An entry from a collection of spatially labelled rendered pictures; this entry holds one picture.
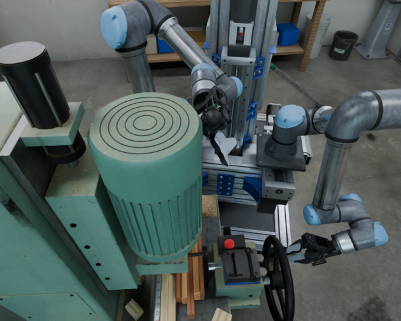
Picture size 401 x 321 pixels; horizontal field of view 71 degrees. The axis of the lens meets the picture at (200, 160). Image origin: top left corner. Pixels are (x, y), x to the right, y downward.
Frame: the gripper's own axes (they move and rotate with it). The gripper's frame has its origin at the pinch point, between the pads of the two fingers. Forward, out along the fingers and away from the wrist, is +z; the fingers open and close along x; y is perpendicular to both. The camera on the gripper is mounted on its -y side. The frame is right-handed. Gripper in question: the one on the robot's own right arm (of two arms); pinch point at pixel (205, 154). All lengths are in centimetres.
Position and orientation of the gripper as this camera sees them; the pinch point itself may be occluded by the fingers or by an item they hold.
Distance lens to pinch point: 66.5
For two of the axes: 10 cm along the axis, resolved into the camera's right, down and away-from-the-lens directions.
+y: 7.0, -5.1, -4.9
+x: 7.1, 4.5, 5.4
